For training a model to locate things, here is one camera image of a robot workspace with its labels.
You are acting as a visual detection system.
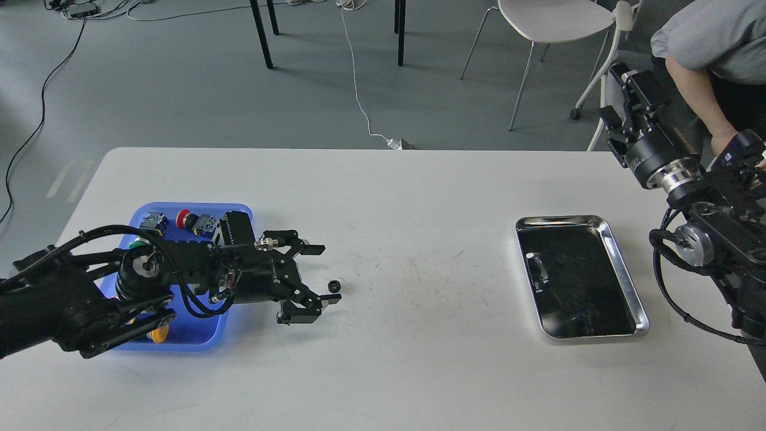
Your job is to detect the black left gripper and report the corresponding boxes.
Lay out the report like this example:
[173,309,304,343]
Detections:
[218,211,342,325]

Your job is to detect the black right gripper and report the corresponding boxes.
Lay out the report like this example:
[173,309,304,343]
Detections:
[599,62,698,191]

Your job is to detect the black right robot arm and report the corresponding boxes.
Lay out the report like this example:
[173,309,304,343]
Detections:
[599,62,765,347]

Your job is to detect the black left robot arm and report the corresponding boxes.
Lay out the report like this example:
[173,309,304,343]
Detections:
[2,210,342,359]

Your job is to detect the grey office chair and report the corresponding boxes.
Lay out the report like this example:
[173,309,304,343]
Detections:
[570,1,662,120]

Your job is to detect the person in grey shirt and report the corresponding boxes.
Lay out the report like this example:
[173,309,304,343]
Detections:
[651,1,765,157]

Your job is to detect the blue plastic tray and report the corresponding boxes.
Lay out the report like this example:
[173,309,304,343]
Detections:
[115,202,253,353]

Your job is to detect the white chair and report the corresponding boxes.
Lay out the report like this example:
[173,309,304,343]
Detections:
[460,1,618,131]

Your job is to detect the white power adapter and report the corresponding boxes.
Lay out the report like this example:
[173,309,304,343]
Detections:
[387,138,414,150]

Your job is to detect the silver metal tray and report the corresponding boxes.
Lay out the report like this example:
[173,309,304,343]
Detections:
[515,214,649,343]

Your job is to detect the black table legs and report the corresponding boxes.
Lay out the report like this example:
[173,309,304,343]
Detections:
[250,0,407,69]

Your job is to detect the red push button switch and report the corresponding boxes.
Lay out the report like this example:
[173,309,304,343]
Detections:
[175,208,219,239]

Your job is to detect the yellow push button switch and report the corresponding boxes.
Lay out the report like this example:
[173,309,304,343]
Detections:
[127,312,175,344]

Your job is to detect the green push button switch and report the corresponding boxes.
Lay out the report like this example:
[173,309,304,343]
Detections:
[128,212,169,249]

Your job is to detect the white cable on floor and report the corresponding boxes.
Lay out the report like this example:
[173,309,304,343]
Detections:
[336,0,393,144]

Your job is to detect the black cable on floor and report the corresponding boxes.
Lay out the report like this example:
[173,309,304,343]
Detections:
[0,18,87,223]

